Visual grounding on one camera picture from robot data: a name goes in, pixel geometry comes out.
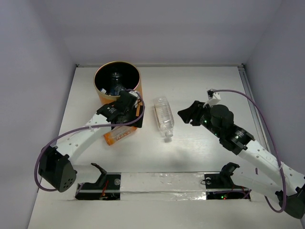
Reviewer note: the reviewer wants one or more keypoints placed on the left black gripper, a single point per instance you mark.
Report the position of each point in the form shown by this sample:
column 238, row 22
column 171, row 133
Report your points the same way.
column 127, row 100

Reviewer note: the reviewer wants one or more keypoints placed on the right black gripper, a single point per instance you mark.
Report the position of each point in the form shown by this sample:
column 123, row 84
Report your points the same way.
column 193, row 111

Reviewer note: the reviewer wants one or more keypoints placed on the orange label plastic bottle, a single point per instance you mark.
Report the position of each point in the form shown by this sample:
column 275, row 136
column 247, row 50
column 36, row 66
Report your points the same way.
column 118, row 133

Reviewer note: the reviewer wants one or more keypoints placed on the slim clear plastic bottle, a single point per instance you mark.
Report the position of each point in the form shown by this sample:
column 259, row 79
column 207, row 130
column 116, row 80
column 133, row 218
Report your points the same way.
column 116, row 79

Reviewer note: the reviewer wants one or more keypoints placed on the blue label plastic bottle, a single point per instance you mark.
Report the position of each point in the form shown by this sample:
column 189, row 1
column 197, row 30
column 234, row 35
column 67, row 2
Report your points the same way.
column 113, row 91

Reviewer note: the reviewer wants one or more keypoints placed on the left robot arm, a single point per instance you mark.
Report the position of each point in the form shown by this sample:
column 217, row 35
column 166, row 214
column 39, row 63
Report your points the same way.
column 56, row 168

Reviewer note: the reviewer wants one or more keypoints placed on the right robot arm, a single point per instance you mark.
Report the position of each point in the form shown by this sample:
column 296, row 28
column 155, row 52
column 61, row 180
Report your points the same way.
column 286, row 185

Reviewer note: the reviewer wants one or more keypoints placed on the orange cylindrical bin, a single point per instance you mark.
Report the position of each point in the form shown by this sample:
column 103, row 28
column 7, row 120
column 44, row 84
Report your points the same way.
column 131, row 79

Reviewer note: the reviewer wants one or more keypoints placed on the square clear plastic bottle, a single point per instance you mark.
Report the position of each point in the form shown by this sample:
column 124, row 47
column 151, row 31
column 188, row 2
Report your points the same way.
column 164, row 117

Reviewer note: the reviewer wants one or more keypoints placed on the silver taped base bar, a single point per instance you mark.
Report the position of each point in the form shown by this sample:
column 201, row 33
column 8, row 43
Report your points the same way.
column 167, row 186

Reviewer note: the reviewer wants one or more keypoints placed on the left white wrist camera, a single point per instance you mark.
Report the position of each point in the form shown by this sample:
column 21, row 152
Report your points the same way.
column 135, row 94

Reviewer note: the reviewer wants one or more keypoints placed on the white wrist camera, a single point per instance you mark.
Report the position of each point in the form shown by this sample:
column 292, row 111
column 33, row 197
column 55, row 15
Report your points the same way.
column 135, row 94
column 213, row 97

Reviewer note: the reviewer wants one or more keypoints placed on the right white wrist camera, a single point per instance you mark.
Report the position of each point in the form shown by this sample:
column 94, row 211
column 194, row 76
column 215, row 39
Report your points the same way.
column 213, row 97

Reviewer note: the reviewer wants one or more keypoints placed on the aluminium rail right edge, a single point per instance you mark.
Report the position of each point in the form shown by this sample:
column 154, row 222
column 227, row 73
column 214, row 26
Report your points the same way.
column 259, row 125

